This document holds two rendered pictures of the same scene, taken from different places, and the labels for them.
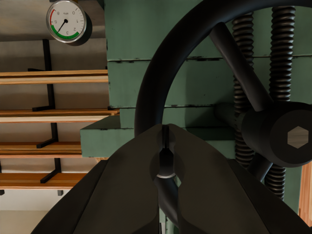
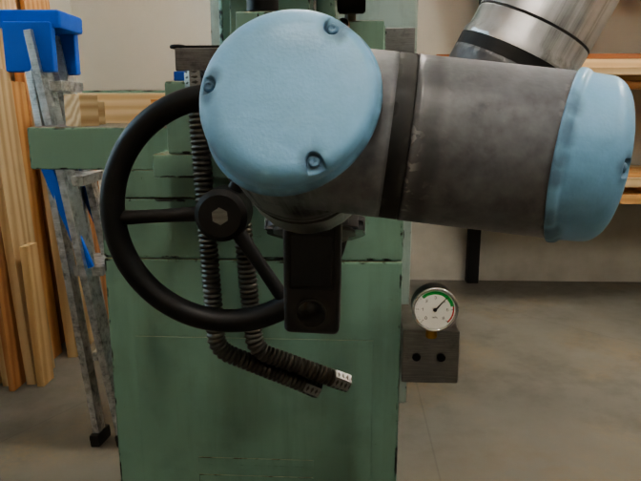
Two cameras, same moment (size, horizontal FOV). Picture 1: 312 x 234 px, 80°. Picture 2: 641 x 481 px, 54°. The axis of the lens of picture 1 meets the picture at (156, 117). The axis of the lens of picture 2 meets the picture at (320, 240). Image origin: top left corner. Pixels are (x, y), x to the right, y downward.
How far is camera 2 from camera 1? 0.54 m
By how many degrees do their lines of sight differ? 21
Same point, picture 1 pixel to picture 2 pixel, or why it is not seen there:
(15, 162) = not seen: outside the picture
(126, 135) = not seen: hidden behind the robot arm
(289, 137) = (225, 216)
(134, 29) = (363, 297)
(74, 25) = (426, 304)
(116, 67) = (390, 254)
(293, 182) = (175, 126)
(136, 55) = (362, 267)
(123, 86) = (382, 228)
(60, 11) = (440, 320)
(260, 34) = not seen: hidden behind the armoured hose
